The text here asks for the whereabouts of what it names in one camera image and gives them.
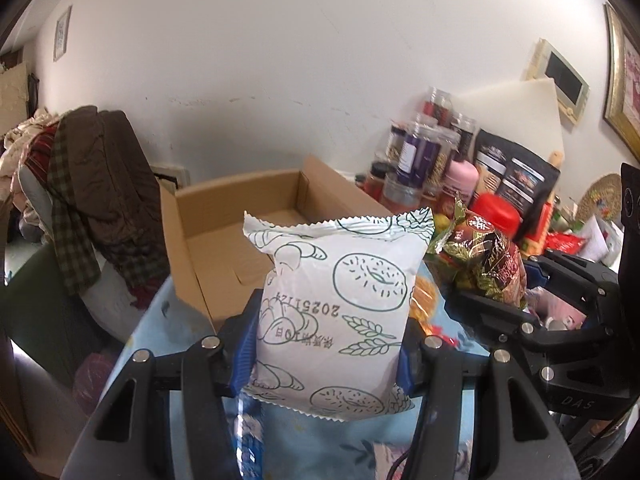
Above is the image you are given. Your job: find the orange powder clear jar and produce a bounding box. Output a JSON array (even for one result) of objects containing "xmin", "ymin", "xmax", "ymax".
[{"xmin": 380, "ymin": 172, "xmax": 422, "ymax": 214}]

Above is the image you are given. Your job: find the wall thermostat panel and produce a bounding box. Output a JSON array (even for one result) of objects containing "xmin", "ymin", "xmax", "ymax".
[{"xmin": 525, "ymin": 38, "xmax": 590, "ymax": 125}]

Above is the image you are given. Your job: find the white bread snack bag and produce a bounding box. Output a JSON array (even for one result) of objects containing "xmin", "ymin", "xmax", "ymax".
[{"xmin": 243, "ymin": 208, "xmax": 435, "ymax": 422}]

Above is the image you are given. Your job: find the white foam board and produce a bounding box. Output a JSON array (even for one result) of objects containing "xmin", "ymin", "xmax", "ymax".
[{"xmin": 452, "ymin": 79, "xmax": 565, "ymax": 168}]

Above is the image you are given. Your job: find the black stand-up pouch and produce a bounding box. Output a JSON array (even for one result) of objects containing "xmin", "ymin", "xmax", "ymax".
[{"xmin": 471, "ymin": 129, "xmax": 561, "ymax": 240}]

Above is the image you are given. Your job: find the brown jacket on chair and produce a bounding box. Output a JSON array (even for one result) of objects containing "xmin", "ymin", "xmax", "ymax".
[{"xmin": 58, "ymin": 105, "xmax": 169, "ymax": 288}]

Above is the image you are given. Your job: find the red canister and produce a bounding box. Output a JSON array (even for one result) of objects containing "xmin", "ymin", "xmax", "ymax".
[{"xmin": 471, "ymin": 193, "xmax": 521, "ymax": 240}]

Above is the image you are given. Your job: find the gold framed picture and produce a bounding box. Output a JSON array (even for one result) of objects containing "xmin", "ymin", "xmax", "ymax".
[{"xmin": 603, "ymin": 3, "xmax": 639, "ymax": 159}]

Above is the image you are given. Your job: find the nut filled clear jar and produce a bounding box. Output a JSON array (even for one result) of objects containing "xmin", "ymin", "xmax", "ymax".
[{"xmin": 424, "ymin": 126, "xmax": 460, "ymax": 197}]

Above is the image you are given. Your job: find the woven round mat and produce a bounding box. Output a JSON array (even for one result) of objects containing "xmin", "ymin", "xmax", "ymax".
[{"xmin": 575, "ymin": 174, "xmax": 622, "ymax": 222}]

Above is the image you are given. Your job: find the peanut snack bag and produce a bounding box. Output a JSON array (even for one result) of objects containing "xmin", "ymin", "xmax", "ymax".
[{"xmin": 425, "ymin": 202, "xmax": 526, "ymax": 309}]

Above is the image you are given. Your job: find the brown powder small jar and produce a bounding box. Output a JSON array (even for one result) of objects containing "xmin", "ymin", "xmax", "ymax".
[{"xmin": 363, "ymin": 160, "xmax": 395, "ymax": 202}]

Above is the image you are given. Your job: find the small wall picture frame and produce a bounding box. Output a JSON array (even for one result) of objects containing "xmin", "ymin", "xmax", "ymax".
[{"xmin": 53, "ymin": 6, "xmax": 73, "ymax": 62}]

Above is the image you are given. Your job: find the plaid garment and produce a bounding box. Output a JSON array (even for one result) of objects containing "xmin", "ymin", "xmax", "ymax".
[{"xmin": 47, "ymin": 126, "xmax": 101, "ymax": 296}]

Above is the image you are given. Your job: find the green yellow pear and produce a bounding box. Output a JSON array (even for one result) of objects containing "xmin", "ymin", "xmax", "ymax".
[{"xmin": 433, "ymin": 214, "xmax": 451, "ymax": 234}]

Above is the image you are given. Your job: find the pink lidded jar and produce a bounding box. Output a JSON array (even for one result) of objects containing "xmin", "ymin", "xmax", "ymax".
[{"xmin": 437, "ymin": 160, "xmax": 480, "ymax": 218}]

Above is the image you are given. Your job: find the purple label clear jar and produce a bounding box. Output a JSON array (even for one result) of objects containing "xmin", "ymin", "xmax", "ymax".
[{"xmin": 396, "ymin": 122, "xmax": 442, "ymax": 188}]

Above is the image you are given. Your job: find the yellow waffle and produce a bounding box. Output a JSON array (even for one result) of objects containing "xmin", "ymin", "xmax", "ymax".
[{"xmin": 409, "ymin": 275, "xmax": 439, "ymax": 335}]

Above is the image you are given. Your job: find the pink panda cup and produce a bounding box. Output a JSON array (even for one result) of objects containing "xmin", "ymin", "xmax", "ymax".
[{"xmin": 525, "ymin": 287, "xmax": 586, "ymax": 330}]

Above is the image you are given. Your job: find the red berry top jar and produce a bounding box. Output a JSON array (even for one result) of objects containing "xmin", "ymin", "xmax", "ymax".
[{"xmin": 422, "ymin": 87, "xmax": 452, "ymax": 128}]

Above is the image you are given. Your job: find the blue white tablet tube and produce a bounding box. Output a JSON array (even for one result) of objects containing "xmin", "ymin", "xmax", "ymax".
[{"xmin": 233, "ymin": 393, "xmax": 264, "ymax": 480}]

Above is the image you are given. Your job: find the open cardboard box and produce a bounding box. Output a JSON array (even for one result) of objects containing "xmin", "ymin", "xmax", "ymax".
[{"xmin": 158, "ymin": 154, "xmax": 394, "ymax": 334}]

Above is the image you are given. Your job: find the dark label back jar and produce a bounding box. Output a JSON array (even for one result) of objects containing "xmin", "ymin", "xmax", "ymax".
[{"xmin": 450, "ymin": 112, "xmax": 476, "ymax": 162}]

